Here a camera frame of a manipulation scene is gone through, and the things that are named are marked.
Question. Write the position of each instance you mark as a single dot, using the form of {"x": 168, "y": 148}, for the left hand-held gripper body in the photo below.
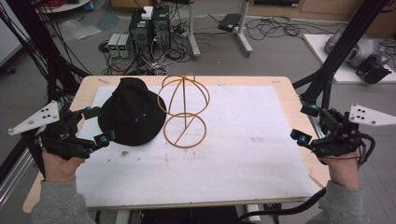
{"x": 59, "y": 130}

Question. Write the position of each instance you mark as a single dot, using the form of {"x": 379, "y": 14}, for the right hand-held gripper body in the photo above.
{"x": 345, "y": 130}

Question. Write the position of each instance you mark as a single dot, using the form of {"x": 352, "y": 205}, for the black bucket hat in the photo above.
{"x": 132, "y": 112}

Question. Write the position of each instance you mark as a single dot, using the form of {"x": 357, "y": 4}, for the person's left hand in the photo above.
{"x": 59, "y": 168}

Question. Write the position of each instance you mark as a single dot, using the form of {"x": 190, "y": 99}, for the person's right hand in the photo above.
{"x": 342, "y": 169}

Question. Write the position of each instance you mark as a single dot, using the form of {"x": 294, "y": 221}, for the white floor board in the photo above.
{"x": 345, "y": 59}

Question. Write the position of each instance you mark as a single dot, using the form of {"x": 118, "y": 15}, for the black device on board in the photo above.
{"x": 373, "y": 72}

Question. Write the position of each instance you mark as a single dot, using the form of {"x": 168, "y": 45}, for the grey power supply unit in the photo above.
{"x": 124, "y": 46}
{"x": 113, "y": 45}

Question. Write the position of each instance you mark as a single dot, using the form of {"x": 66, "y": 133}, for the person's left grey sleeve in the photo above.
{"x": 59, "y": 202}

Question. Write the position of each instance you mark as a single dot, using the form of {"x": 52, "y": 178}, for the person's grey sleeve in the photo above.
{"x": 342, "y": 205}
{"x": 59, "y": 202}

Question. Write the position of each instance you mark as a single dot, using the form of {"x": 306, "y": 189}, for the person's right grey sleeve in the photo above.
{"x": 342, "y": 205}

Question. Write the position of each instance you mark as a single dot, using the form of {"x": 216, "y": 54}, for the grey robot head shell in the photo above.
{"x": 358, "y": 46}

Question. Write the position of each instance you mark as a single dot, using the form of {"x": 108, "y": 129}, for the white foam mat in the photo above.
{"x": 193, "y": 146}

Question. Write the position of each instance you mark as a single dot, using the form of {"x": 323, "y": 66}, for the black computer tower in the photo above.
{"x": 150, "y": 31}

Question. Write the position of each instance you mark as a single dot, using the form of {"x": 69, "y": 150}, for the grey metal stand leg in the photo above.
{"x": 244, "y": 29}
{"x": 193, "y": 30}

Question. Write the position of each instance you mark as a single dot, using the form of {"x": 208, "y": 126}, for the black flat box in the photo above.
{"x": 229, "y": 22}

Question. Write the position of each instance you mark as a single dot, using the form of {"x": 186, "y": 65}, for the black metal frame post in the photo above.
{"x": 339, "y": 53}
{"x": 40, "y": 53}

